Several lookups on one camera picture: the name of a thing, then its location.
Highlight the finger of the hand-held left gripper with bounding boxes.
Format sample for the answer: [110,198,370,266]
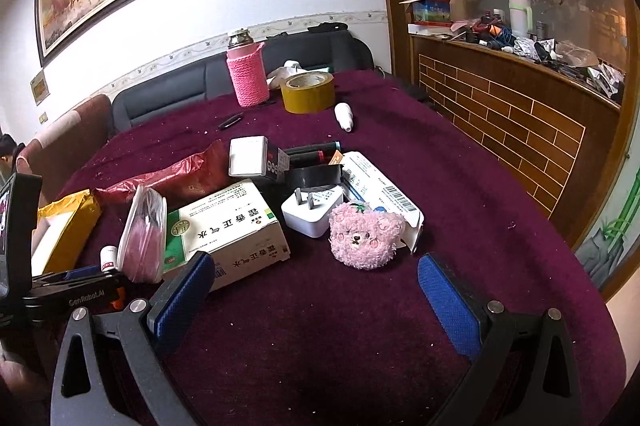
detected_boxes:
[31,267,123,287]

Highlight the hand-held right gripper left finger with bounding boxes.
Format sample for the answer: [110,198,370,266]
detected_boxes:
[50,251,216,426]

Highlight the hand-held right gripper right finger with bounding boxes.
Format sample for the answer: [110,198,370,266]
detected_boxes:
[417,252,583,426]

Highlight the tiny white red-label bottle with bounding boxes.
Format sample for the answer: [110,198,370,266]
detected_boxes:
[100,246,121,274]

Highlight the yellow cardboard box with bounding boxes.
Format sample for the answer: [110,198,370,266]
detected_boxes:
[31,189,102,277]

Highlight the clear bag with pink item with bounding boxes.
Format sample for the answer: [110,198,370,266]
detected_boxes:
[116,185,167,284]

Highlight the white green medicine box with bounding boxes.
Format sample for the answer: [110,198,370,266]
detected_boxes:
[162,179,291,293]

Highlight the pink plush bear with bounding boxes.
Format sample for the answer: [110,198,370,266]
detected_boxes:
[328,202,405,271]

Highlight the red plastic bag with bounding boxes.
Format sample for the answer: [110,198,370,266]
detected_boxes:
[95,139,233,207]

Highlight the white power adapter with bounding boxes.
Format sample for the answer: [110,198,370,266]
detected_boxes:
[281,187,346,239]

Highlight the small white box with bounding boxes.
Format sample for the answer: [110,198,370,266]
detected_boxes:
[229,136,267,177]

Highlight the small black box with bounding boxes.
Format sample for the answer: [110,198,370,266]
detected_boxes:
[262,145,291,183]

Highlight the black tape roll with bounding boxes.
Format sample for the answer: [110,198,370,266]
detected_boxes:
[285,166,343,203]

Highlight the brown upholstered chair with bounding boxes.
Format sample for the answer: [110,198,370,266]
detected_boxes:
[15,94,113,207]

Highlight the maroon tablecloth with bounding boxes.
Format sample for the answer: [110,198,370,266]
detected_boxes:
[50,70,628,426]

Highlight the long white toothbrush box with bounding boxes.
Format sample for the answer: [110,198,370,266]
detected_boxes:
[335,151,425,254]

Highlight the black marker red cap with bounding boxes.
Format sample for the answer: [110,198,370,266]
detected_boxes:
[287,149,341,167]

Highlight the wooden brick-pattern counter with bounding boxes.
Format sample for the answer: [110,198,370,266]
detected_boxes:
[410,33,623,234]

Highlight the black marker blue cap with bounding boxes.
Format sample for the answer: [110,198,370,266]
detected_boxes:
[285,141,342,155]

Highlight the dark grey sofa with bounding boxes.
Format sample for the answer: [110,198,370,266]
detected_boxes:
[111,30,375,141]

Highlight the small white bottle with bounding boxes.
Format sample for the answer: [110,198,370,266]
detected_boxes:
[334,102,355,133]

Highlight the pink knitted sleeve bottle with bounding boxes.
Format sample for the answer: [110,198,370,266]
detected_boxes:
[226,29,271,109]

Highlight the yellow tape roll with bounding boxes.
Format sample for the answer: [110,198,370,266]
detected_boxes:
[280,72,336,115]

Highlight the pile of clutter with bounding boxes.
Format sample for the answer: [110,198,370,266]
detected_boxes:
[452,10,626,99]

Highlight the red blue tissue box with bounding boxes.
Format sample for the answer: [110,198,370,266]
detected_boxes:
[400,0,458,25]

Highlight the small gold wall plaque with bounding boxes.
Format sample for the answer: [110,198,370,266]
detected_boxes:
[30,70,50,107]

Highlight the white tumbler with handle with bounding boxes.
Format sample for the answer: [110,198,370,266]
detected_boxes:
[508,0,531,39]

